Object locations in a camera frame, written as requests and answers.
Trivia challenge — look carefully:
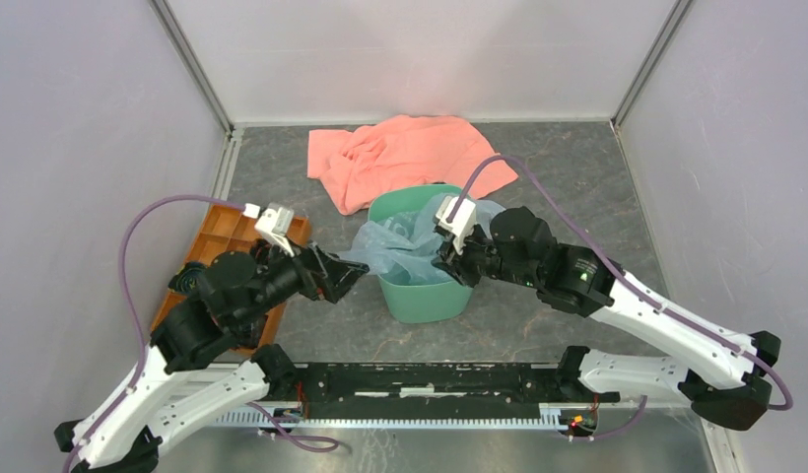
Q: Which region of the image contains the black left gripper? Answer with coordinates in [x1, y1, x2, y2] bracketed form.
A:
[235, 231, 371, 328]

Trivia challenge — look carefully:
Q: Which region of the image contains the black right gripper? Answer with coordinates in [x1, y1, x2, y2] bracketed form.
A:
[430, 222, 539, 289]

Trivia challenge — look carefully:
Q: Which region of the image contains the translucent blue trash bag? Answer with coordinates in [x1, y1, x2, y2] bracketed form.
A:
[338, 192, 506, 287]

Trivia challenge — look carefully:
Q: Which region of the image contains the green trash bin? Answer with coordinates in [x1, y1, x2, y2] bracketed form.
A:
[367, 183, 473, 324]

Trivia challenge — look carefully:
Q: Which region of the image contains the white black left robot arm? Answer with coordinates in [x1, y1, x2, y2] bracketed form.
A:
[54, 242, 370, 472]

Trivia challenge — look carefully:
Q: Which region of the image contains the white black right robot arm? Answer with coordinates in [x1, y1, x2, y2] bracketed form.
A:
[434, 197, 780, 431]

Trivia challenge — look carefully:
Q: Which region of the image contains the pink cloth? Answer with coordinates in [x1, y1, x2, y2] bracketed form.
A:
[306, 114, 497, 215]

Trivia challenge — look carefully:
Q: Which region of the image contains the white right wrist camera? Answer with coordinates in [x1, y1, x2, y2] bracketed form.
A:
[434, 195, 476, 255]

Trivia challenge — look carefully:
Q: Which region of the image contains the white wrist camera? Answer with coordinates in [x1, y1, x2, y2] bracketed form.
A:
[242, 203, 296, 257]
[434, 195, 476, 255]

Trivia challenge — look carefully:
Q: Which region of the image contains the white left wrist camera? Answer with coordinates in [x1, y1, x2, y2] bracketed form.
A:
[242, 203, 296, 257]

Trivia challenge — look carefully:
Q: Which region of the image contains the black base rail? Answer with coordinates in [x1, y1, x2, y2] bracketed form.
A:
[265, 362, 621, 421]

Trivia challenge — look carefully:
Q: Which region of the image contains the white cable duct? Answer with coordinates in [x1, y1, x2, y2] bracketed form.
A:
[209, 406, 587, 434]

